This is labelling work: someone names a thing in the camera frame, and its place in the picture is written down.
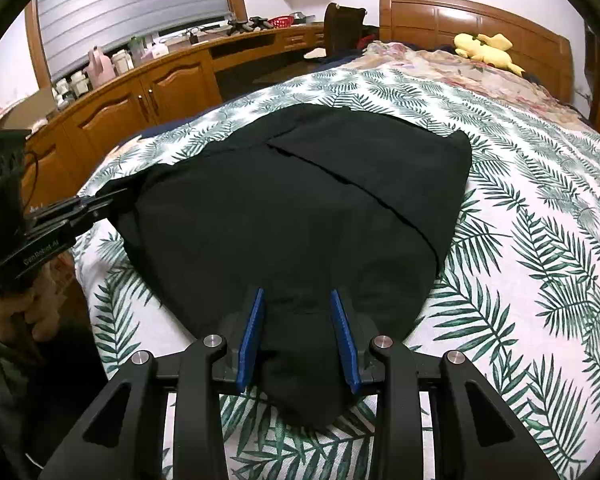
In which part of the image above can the red basket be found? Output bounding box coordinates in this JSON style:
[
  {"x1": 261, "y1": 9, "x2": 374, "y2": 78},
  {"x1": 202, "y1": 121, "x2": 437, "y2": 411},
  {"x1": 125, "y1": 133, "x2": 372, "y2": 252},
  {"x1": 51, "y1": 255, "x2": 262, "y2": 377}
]
[{"x1": 268, "y1": 15, "x2": 294, "y2": 28}]

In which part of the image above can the grey window blind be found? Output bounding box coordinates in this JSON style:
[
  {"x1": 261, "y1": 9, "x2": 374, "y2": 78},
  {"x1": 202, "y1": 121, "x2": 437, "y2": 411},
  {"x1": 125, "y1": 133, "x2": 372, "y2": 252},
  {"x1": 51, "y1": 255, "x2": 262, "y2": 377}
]
[{"x1": 36, "y1": 0, "x2": 230, "y2": 80}]

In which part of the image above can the floral quilt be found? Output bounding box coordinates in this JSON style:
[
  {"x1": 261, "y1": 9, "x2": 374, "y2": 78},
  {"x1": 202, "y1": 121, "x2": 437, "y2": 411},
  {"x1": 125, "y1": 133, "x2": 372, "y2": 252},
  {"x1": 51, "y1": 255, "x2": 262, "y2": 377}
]
[{"x1": 343, "y1": 41, "x2": 588, "y2": 130}]

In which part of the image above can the palm leaf print bedsheet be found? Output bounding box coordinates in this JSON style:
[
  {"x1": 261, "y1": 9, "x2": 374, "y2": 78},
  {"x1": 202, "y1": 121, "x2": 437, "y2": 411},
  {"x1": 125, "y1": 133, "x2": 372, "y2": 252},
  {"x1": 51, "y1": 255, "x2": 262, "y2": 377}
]
[{"x1": 72, "y1": 65, "x2": 600, "y2": 479}]

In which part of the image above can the pink bottle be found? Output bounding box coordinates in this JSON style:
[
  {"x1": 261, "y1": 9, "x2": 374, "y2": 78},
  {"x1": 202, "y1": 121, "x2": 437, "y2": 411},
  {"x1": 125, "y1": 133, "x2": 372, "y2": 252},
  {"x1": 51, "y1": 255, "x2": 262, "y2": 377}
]
[{"x1": 86, "y1": 47, "x2": 116, "y2": 89}]

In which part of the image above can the wooden headboard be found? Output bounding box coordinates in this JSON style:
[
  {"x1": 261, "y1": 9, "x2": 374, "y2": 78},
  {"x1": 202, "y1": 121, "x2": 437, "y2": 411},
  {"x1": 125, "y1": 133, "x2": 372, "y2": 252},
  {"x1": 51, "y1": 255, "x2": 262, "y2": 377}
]
[{"x1": 379, "y1": 0, "x2": 574, "y2": 103}]

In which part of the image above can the left hand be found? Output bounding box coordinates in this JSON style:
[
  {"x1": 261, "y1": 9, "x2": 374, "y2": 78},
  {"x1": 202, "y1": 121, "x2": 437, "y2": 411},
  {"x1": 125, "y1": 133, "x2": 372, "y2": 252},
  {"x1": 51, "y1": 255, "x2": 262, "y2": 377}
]
[{"x1": 0, "y1": 264, "x2": 64, "y2": 344}]

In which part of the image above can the black coat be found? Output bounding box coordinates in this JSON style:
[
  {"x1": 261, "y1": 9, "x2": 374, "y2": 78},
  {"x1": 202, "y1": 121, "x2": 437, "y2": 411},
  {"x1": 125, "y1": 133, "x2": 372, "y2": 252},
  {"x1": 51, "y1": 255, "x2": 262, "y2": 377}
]
[{"x1": 105, "y1": 104, "x2": 471, "y2": 428}]

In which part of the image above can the yellow plush toy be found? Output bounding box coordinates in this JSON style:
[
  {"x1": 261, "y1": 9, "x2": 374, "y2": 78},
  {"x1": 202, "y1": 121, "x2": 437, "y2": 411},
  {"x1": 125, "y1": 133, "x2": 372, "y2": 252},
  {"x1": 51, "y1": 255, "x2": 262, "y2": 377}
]
[{"x1": 453, "y1": 34, "x2": 524, "y2": 77}]

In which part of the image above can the wooden desk cabinet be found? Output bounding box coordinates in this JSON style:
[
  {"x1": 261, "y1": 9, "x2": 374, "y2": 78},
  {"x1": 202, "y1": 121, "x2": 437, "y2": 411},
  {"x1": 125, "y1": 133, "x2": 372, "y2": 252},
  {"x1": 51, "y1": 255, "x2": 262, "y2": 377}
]
[{"x1": 22, "y1": 24, "x2": 325, "y2": 207}]

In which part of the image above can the dark wooden chair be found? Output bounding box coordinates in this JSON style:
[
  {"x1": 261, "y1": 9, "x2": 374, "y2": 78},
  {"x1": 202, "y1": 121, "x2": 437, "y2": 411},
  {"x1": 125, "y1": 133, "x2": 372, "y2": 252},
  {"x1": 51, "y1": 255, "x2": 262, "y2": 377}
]
[{"x1": 324, "y1": 2, "x2": 366, "y2": 56}]

